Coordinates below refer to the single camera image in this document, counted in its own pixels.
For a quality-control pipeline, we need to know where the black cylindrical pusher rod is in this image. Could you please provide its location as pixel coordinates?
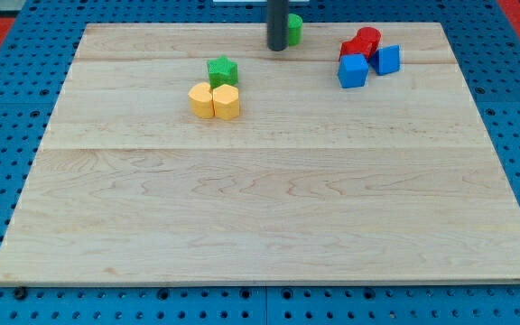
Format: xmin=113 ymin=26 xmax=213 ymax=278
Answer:
xmin=266 ymin=0 xmax=289 ymax=51

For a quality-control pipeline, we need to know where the green circle block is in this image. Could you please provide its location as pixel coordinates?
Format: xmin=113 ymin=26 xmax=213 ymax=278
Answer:
xmin=288 ymin=14 xmax=303 ymax=46

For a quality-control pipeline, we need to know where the red circle block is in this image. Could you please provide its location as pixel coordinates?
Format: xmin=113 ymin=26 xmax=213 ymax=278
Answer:
xmin=356 ymin=26 xmax=382 ymax=57

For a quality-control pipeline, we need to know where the green star block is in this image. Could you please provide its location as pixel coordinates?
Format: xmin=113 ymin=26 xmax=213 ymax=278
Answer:
xmin=207 ymin=55 xmax=238 ymax=88

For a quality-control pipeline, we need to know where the red star block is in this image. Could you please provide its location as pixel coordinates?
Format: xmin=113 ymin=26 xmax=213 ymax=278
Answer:
xmin=339 ymin=39 xmax=375 ymax=60

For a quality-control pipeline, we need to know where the blue cube block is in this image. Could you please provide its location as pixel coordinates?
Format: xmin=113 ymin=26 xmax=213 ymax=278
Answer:
xmin=337 ymin=54 xmax=369 ymax=88

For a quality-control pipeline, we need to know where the yellow hexagon block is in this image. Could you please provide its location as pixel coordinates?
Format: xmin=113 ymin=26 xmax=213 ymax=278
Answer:
xmin=212 ymin=84 xmax=240 ymax=120

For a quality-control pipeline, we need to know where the yellow heart block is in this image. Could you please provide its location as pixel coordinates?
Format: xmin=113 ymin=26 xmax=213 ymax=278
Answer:
xmin=188 ymin=82 xmax=215 ymax=118

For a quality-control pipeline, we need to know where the blue triangle block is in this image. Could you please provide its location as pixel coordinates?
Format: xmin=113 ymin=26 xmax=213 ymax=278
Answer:
xmin=368 ymin=44 xmax=401 ymax=75

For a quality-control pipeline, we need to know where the light wooden board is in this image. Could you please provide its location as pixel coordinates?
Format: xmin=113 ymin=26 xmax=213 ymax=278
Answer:
xmin=0 ymin=22 xmax=520 ymax=289

